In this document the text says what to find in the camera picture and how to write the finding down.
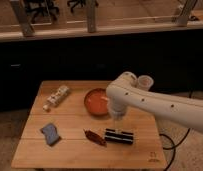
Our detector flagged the black office chair left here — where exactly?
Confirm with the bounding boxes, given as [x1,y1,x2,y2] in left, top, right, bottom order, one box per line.
[23,0,59,24]

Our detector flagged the middle metal window post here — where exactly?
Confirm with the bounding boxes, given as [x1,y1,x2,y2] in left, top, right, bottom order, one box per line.
[86,0,96,33]

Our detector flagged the dark red pepper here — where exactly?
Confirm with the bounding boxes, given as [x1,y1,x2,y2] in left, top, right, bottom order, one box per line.
[84,130,106,146]

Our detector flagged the left metal window post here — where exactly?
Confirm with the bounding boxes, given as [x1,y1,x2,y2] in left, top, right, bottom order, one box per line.
[9,0,34,37]

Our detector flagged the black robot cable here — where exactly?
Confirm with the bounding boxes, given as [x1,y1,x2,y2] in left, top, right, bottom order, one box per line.
[158,89,203,171]

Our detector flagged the black office chair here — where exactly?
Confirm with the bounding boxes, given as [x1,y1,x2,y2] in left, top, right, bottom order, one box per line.
[23,0,59,24]
[67,0,99,13]

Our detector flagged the black striped rectangular box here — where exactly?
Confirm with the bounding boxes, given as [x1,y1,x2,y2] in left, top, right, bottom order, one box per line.
[105,129,134,144]

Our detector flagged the orange round bowl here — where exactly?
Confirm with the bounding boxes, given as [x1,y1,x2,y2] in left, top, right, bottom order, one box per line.
[84,88,108,116]

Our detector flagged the black office chair right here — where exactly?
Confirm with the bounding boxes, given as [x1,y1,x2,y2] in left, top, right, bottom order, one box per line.
[67,0,99,13]

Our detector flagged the right metal window post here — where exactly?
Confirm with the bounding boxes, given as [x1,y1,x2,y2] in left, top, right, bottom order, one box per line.
[176,0,198,27]

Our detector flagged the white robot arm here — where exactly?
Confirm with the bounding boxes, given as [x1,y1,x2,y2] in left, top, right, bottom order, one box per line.
[106,72,203,134]

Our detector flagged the metal window post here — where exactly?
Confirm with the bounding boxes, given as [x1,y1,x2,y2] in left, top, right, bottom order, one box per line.
[86,0,96,33]
[176,0,198,27]
[9,0,34,37]

